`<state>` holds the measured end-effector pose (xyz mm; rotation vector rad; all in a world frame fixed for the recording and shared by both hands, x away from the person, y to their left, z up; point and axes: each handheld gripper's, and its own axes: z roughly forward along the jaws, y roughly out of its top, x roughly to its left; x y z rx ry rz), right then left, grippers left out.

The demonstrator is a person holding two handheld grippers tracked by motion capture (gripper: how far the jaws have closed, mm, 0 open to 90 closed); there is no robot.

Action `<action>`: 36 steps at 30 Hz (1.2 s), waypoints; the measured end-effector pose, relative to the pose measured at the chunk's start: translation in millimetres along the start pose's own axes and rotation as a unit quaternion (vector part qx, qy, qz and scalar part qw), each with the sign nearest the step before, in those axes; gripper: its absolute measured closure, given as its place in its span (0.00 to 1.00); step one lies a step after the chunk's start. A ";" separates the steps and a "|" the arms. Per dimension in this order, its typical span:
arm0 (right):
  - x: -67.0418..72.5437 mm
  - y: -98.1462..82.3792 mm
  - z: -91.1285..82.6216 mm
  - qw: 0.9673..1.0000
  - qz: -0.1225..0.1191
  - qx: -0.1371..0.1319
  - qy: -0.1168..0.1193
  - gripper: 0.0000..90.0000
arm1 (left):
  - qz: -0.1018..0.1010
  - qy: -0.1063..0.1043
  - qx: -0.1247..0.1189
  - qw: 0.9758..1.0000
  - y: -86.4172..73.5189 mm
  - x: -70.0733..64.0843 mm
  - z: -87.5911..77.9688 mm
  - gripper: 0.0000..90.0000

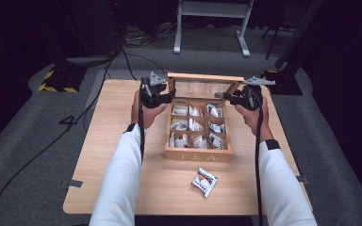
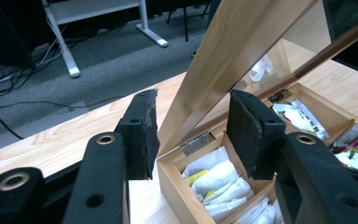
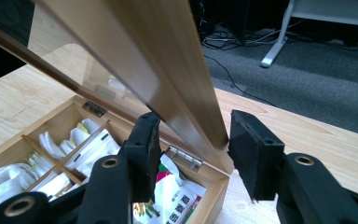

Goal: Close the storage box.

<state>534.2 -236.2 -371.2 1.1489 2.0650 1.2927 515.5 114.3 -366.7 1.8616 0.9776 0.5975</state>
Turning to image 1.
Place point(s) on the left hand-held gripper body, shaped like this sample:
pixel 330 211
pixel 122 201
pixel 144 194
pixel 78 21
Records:
pixel 151 95

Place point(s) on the grey tape piece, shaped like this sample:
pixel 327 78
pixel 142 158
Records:
pixel 302 179
pixel 73 183

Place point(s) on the group of tea bag sachets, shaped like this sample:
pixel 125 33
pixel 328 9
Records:
pixel 196 125

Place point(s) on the person's left hand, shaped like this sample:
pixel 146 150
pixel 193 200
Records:
pixel 143 116

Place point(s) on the white colourful tea bag packet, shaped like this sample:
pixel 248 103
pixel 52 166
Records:
pixel 205 181

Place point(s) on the white desk frame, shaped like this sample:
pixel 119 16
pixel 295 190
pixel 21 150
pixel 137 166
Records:
pixel 213 9

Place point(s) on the black tripod legs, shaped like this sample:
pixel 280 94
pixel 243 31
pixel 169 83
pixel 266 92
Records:
pixel 275 40

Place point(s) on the black yellow striped stand base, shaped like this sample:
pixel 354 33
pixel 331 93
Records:
pixel 287 86
pixel 62 78

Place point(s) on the person's right hand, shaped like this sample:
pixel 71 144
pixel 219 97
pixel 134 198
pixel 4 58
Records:
pixel 257 122

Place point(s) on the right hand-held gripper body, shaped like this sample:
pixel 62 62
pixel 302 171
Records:
pixel 251 97

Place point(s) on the grey slanted metal pole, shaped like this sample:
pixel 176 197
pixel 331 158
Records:
pixel 298 34

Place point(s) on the wooden tea box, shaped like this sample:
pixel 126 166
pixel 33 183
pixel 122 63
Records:
pixel 198 155

